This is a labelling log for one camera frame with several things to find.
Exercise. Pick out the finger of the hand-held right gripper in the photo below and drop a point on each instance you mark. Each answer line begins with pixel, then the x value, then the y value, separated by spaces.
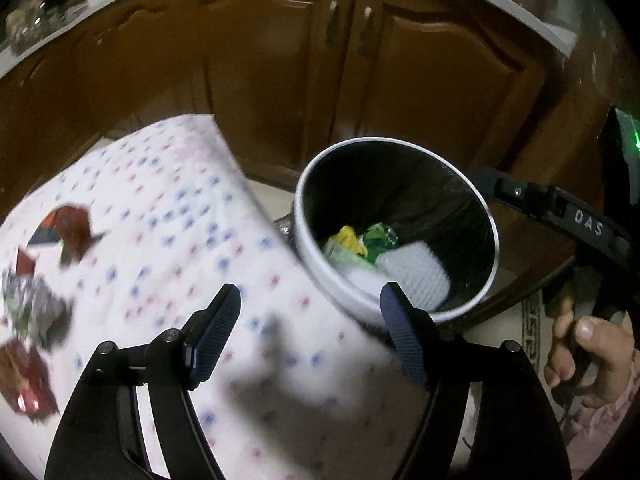
pixel 545 202

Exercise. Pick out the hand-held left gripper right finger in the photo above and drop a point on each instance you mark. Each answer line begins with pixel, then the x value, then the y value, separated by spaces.
pixel 405 340

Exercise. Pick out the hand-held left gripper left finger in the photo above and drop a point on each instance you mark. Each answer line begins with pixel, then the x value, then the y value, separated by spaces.
pixel 215 330

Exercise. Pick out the white foam fruit net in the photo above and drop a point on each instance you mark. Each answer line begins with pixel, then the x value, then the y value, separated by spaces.
pixel 415 270

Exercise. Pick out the light green wrapper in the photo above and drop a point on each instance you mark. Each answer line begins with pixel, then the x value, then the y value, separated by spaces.
pixel 334 251

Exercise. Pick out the bright yellow packet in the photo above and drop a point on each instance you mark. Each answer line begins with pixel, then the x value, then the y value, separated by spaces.
pixel 350 239

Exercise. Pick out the white bin with black bag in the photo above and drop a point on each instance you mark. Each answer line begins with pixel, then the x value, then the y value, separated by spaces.
pixel 312 260

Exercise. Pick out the person's right hand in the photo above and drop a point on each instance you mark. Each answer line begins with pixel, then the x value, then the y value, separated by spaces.
pixel 607 360

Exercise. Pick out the patterned floor mat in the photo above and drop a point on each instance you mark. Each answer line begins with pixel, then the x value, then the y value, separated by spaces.
pixel 532 325

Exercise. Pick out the dotted white tablecloth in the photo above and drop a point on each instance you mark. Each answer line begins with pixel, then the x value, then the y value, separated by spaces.
pixel 175 200

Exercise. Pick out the dark red wrapper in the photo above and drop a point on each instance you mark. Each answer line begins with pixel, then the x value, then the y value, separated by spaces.
pixel 65 230

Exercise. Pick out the crumpled grey blue paper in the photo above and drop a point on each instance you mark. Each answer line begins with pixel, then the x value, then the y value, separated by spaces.
pixel 30 305

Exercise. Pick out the shiny red wrapper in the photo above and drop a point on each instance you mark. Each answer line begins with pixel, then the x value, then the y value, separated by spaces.
pixel 25 380

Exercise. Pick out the brown wooden base cabinets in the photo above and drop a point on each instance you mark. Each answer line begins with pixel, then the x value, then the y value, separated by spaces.
pixel 280 85

